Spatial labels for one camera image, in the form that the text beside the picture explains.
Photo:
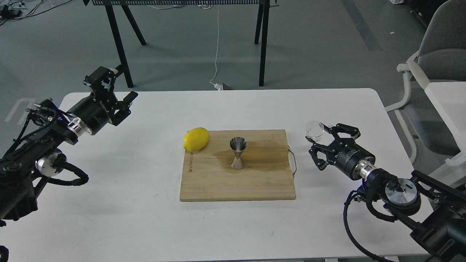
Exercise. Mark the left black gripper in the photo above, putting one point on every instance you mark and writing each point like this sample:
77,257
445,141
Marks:
88,115

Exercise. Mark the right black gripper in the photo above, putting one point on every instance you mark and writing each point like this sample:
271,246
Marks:
344,153

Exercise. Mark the small clear glass cup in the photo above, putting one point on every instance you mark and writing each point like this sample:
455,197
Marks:
314,130

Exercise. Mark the steel double jigger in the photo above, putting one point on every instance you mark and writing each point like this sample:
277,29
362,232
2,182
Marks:
238,144

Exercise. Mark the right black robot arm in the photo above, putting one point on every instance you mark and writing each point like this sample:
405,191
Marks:
435,212

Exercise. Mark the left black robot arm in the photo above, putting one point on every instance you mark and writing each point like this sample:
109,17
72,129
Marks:
34,160

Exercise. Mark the yellow lemon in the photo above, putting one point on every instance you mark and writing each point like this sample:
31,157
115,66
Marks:
195,139

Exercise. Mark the bamboo cutting board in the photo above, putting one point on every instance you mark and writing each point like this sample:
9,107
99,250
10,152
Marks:
207,174

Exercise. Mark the grey office chair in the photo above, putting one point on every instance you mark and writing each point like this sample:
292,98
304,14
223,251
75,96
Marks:
440,58

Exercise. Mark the black metal frame table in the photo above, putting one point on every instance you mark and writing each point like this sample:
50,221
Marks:
143,23

